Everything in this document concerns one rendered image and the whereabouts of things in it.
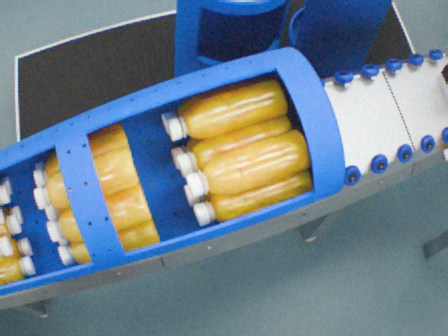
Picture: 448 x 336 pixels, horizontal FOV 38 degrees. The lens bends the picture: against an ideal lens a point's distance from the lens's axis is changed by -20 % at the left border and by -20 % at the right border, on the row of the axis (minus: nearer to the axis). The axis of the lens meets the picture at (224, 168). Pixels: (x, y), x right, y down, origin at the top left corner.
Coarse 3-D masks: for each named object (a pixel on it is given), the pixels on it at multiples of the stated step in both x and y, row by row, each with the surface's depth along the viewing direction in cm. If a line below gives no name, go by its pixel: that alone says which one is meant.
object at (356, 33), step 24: (312, 0) 200; (336, 0) 188; (360, 0) 181; (384, 0) 181; (312, 24) 213; (336, 24) 202; (360, 24) 198; (312, 48) 228; (336, 48) 219; (360, 48) 218
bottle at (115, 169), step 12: (96, 156) 129; (108, 156) 128; (120, 156) 127; (96, 168) 126; (108, 168) 127; (120, 168) 127; (132, 168) 127; (48, 180) 128; (60, 180) 126; (108, 180) 127; (120, 180) 127; (132, 180) 128; (48, 192) 126; (60, 192) 125; (108, 192) 128; (48, 204) 127; (60, 204) 127
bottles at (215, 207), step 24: (192, 96) 144; (288, 120) 140; (192, 144) 146; (216, 144) 138; (240, 144) 139; (192, 168) 140; (264, 192) 137; (288, 192) 138; (48, 216) 135; (216, 216) 138; (240, 216) 138; (24, 240) 140; (120, 240) 134; (144, 240) 135; (0, 264) 131; (24, 264) 133
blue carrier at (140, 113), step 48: (288, 48) 136; (144, 96) 130; (288, 96) 152; (48, 144) 125; (144, 144) 150; (336, 144) 128; (96, 192) 122; (144, 192) 150; (336, 192) 138; (48, 240) 146; (96, 240) 124; (192, 240) 132; (0, 288) 125
